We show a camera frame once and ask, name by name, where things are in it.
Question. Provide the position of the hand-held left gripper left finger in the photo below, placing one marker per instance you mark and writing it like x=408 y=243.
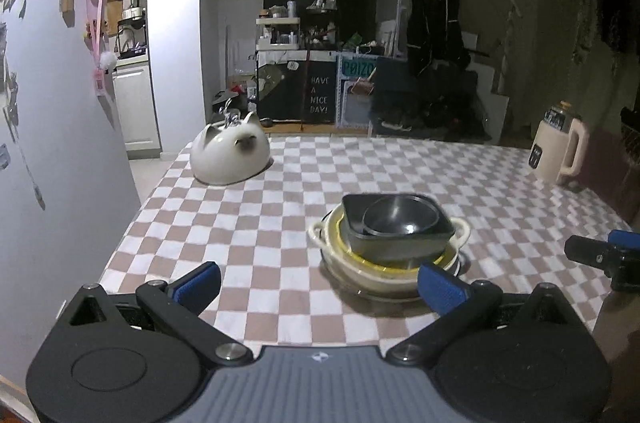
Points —
x=201 y=285

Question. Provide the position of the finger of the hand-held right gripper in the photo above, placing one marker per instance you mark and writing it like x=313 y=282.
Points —
x=625 y=239
x=587 y=250

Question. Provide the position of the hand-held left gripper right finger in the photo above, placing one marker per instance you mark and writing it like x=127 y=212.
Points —
x=440 y=290

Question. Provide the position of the deep square steel container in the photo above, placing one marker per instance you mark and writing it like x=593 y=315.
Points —
x=395 y=245

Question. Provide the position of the round steel bowl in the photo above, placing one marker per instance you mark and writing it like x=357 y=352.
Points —
x=395 y=215

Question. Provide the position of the floral yellow-rimmed plate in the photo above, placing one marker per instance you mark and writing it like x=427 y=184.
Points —
x=334 y=235

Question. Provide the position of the checkered tablecloth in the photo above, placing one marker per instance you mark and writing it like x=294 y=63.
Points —
x=280 y=223

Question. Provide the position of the beige electric kettle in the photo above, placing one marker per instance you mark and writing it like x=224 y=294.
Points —
x=552 y=148

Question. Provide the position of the white cat-shaped ceramic pot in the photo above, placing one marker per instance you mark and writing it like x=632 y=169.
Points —
x=225 y=158

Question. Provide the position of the small dark object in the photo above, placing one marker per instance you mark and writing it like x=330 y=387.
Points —
x=265 y=121

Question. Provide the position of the white kitchen cabinets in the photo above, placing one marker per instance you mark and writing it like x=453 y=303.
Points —
x=135 y=113

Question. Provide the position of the dark clothes pile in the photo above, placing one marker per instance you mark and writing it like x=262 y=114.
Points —
x=425 y=103

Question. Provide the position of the white refrigerator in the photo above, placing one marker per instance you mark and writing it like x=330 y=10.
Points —
x=60 y=153

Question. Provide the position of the dark printed bag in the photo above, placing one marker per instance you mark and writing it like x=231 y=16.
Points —
x=272 y=83

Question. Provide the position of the black lettered signboard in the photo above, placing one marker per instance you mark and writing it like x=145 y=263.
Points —
x=320 y=95

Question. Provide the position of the teal sign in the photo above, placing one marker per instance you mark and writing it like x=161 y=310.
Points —
x=356 y=68

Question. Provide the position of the black dish rack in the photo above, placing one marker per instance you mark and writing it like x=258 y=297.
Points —
x=132 y=48

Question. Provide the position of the dark hanging garments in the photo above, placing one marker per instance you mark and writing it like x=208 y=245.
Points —
x=435 y=28

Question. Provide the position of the white shelf unit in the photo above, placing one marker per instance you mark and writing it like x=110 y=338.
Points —
x=277 y=21

